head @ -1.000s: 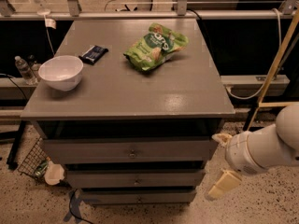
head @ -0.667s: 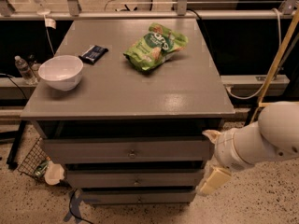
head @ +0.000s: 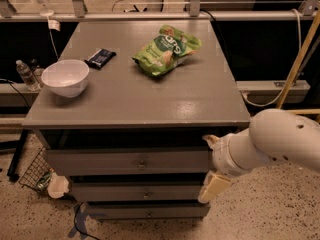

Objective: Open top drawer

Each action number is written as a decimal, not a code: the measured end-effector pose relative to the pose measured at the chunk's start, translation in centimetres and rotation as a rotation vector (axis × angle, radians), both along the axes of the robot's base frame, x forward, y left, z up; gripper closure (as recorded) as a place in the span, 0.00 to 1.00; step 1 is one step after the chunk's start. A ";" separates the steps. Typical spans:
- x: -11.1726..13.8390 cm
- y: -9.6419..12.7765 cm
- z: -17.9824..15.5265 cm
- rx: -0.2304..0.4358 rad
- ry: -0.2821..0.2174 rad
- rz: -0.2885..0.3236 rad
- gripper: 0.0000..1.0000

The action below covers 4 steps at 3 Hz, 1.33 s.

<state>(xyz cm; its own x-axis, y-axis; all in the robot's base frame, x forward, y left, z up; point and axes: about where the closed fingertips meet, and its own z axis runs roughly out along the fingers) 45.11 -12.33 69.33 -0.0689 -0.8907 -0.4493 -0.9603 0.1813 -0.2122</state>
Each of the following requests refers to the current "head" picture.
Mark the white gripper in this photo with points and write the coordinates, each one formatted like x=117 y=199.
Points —
x=218 y=158

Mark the grey top drawer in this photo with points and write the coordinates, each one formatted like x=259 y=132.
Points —
x=93 y=162

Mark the grey drawer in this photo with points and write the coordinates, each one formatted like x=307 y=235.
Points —
x=103 y=192
x=147 y=211
x=93 y=162

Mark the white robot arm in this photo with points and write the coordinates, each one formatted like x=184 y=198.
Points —
x=274 y=136

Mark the grey middle drawer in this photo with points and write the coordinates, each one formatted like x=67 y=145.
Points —
x=103 y=192

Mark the grey drawer cabinet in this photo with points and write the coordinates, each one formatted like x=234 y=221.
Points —
x=122 y=108

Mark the grey bottom drawer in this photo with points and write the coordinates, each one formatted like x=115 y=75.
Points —
x=147 y=211

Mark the green chip bag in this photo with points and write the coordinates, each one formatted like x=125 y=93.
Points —
x=166 y=51

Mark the dark blue snack bar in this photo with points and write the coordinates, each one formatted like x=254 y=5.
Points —
x=100 y=58

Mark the white cup on floor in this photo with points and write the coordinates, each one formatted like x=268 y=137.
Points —
x=58 y=187

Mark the white bowl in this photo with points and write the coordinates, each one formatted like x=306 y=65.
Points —
x=66 y=78

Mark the black stand leg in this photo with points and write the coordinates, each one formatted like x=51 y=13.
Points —
x=12 y=174

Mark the clear plastic water bottle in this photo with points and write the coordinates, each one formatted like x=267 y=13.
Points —
x=27 y=76

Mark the yellow metal cart frame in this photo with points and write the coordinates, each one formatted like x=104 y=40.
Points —
x=299 y=59

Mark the black wire basket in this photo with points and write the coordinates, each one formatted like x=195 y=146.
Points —
x=38 y=174

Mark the metal railing frame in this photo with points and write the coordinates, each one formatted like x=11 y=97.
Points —
x=85 y=10

